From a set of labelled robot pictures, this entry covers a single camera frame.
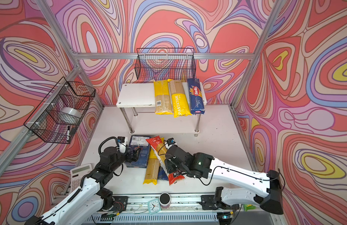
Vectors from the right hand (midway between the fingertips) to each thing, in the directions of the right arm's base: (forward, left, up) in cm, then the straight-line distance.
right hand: (167, 165), depth 69 cm
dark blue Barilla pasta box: (+20, +16, -9) cm, 27 cm away
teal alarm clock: (-15, +8, -15) cm, 23 cm away
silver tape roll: (+25, +50, +16) cm, 58 cm away
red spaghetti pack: (+7, +4, +3) cm, 9 cm away
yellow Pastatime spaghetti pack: (+4, +10, -14) cm, 17 cm away
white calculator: (+2, +55, -14) cm, 57 cm away
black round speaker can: (-13, +2, -12) cm, 18 cm away
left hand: (+13, +19, -5) cm, 24 cm away
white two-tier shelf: (+29, +16, +18) cm, 37 cm away
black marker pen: (+14, +51, +9) cm, 54 cm away
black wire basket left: (+23, +59, +13) cm, 64 cm away
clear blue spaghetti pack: (-3, +3, -5) cm, 6 cm away
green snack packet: (-17, -41, -17) cm, 48 cm away
